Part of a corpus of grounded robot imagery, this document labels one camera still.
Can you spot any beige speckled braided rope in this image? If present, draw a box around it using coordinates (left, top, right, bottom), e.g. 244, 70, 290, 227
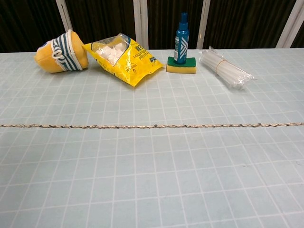
0, 122, 304, 130

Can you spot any yellow bag of white candy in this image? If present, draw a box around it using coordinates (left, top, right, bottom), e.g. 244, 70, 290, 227
82, 33, 166, 89

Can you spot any green yellow sponge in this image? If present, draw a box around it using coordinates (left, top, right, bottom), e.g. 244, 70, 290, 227
166, 56, 198, 75

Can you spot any light blue checkered tablecloth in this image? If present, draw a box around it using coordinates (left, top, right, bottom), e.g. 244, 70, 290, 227
0, 48, 304, 228

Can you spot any blue spray bottle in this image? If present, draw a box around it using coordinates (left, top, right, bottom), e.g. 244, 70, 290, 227
174, 12, 189, 65

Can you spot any pack of clear straws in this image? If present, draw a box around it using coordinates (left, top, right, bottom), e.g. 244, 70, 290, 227
199, 46, 255, 91

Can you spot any yellow plush toy striped band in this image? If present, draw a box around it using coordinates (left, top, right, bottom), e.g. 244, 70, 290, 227
35, 29, 90, 74

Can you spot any white frame post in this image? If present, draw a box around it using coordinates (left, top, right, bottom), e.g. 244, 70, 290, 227
275, 0, 304, 49
56, 0, 73, 32
198, 0, 212, 50
133, 0, 149, 51

